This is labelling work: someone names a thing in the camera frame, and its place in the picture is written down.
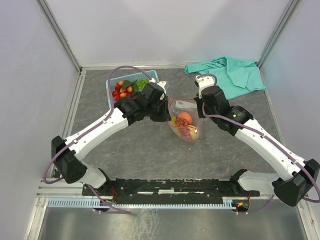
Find green grapes bunch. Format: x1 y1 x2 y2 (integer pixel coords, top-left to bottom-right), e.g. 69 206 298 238
135 78 149 91

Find yellow mango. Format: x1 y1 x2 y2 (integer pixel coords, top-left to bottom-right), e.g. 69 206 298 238
167 120 178 128

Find light blue plastic basket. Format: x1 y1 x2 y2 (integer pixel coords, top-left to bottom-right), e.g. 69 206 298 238
105 70 160 108

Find red strawberries with leaf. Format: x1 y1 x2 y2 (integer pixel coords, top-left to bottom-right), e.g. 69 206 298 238
112 80 139 102

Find orange peach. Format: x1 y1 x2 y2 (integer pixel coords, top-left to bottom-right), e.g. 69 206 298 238
177 111 192 125

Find clear orange zip bag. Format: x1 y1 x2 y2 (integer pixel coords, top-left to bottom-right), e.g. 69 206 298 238
167 97 203 143

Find yellow lemon fruit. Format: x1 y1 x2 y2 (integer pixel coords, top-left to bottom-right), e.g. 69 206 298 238
187 129 199 142

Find purple grapes bunch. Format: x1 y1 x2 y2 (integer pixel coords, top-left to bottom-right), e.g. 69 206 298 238
175 116 192 137

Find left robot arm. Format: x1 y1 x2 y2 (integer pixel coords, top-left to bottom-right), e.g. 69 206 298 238
51 81 171 195

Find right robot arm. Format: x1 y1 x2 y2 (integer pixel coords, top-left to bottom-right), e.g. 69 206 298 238
195 85 320 207

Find teal cloth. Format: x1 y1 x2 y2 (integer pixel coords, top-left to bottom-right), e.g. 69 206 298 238
184 56 267 100

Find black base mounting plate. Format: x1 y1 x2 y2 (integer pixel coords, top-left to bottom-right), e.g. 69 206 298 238
96 178 260 204

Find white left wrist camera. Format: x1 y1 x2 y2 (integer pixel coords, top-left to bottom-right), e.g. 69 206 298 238
156 81 167 94

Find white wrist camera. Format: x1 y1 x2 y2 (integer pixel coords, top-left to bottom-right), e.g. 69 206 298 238
195 73 218 99
156 81 167 94

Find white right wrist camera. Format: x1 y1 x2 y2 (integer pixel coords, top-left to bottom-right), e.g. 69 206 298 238
195 73 218 99

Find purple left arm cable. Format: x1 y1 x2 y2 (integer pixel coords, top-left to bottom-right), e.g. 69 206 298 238
42 65 156 215

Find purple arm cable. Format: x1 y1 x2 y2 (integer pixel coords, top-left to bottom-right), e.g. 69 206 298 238
196 73 320 204
42 65 156 215

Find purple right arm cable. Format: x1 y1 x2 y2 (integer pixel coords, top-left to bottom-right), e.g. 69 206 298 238
196 73 320 204

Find light blue cable duct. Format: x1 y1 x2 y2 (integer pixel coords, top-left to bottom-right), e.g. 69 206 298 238
46 197 245 211

